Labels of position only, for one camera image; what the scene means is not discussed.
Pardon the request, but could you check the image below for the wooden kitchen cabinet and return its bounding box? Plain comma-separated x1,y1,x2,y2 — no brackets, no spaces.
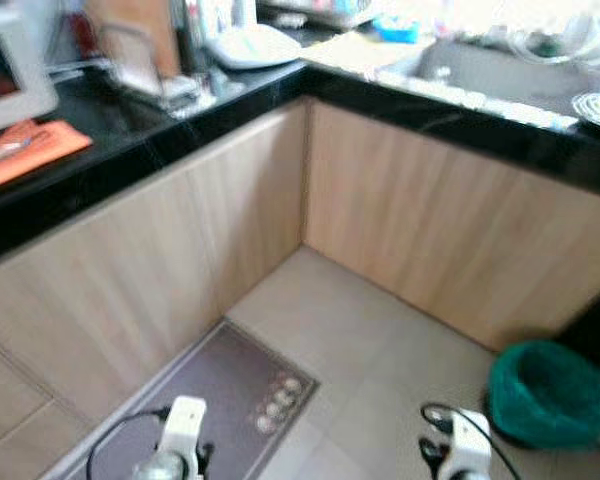
0,95,600,480

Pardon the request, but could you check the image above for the grey floor mat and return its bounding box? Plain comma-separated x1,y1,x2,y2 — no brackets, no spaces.
42,318,320,480

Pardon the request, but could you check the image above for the orange cloth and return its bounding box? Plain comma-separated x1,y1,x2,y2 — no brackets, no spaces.
0,118,94,197

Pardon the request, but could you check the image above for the stainless steel sink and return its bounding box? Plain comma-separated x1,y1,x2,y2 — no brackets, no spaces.
380,38,600,133

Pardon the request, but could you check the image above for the white round plate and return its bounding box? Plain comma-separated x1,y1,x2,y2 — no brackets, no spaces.
204,24,303,72

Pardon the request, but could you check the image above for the wooden cutting board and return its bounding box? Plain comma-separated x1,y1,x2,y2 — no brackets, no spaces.
83,0,183,79

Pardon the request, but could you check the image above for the white microwave oven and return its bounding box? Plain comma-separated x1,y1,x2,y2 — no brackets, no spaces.
0,0,59,138

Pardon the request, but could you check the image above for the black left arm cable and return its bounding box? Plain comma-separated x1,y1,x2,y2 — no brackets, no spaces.
85,408,171,480

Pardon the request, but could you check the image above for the metal wire rack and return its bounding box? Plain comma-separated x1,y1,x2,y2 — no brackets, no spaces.
98,22,213,113

